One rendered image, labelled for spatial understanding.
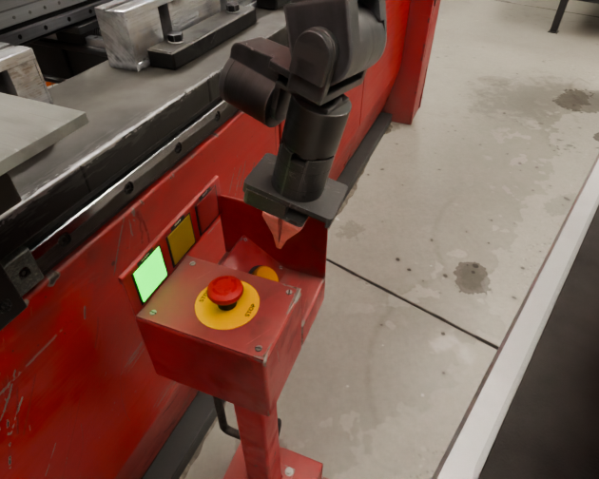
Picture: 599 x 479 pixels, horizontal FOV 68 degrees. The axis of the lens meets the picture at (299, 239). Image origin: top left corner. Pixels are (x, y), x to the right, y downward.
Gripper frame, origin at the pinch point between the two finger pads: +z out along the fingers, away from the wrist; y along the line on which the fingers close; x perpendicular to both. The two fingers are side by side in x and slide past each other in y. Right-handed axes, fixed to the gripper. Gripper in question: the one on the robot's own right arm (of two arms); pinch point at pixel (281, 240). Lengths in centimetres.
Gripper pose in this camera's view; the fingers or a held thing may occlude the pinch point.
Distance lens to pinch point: 54.9
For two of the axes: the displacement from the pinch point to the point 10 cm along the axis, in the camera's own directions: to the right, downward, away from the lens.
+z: -2.2, 6.7, 7.1
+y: -9.1, -4.0, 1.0
